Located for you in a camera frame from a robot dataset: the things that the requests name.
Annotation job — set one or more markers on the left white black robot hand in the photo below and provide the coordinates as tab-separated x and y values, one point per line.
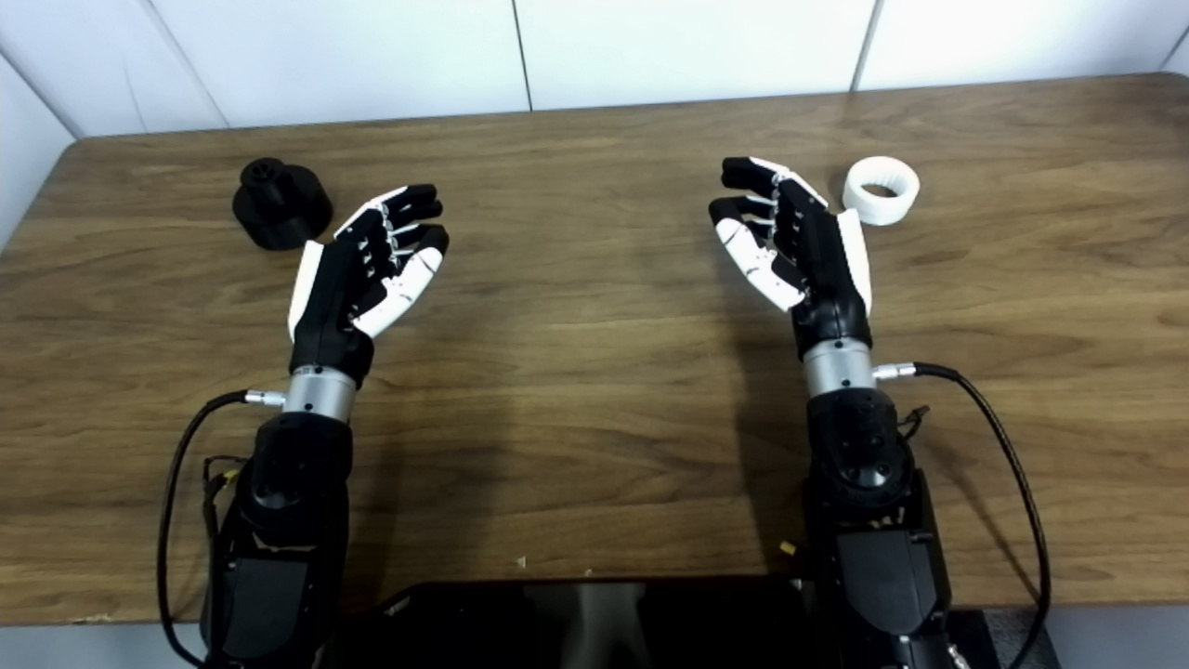
334	297

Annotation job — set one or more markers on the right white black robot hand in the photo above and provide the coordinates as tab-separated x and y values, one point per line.
827	269

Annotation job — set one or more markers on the round black part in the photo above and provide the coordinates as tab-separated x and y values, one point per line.
279	212

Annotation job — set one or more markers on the glossy black robot torso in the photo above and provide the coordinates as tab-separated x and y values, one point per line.
464	632

